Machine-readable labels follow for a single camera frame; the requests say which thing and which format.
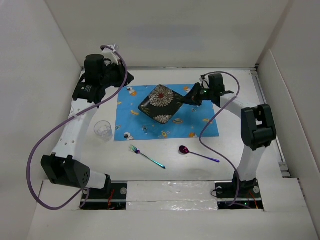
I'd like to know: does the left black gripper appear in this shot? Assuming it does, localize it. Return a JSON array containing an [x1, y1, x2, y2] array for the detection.
[[99, 59, 134, 89]]

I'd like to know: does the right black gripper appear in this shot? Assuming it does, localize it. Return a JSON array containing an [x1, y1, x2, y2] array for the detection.
[[180, 81, 215, 106]]

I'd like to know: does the clear plastic cup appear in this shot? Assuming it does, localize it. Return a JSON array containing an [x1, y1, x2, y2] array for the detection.
[[93, 120, 113, 142]]

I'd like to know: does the dark floral square plate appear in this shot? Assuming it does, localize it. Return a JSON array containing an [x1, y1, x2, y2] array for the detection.
[[138, 84, 184, 125]]

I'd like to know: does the blue space-print cloth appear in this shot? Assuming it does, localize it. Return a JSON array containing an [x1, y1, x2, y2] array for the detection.
[[114, 85, 215, 142]]

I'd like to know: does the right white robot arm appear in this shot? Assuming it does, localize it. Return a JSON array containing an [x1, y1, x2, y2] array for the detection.
[[183, 71, 277, 197]]

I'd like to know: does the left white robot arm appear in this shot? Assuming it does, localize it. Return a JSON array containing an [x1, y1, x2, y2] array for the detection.
[[41, 52, 134, 199]]

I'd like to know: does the purple iridescent spoon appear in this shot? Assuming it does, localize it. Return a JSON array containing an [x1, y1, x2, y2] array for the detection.
[[178, 145, 220, 163]]

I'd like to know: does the iridescent fork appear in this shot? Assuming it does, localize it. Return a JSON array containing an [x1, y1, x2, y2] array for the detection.
[[129, 145, 166, 170]]

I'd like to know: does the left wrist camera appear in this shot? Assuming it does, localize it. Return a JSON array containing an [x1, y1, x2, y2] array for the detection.
[[100, 44, 119, 62]]

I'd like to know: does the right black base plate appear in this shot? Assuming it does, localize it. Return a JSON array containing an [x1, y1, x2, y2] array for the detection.
[[210, 178, 264, 210]]

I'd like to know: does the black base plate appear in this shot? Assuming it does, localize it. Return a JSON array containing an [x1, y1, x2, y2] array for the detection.
[[210, 178, 264, 210], [79, 181, 128, 211]]

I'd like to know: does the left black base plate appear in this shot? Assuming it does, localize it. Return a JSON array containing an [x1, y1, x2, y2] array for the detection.
[[79, 181, 128, 211]]

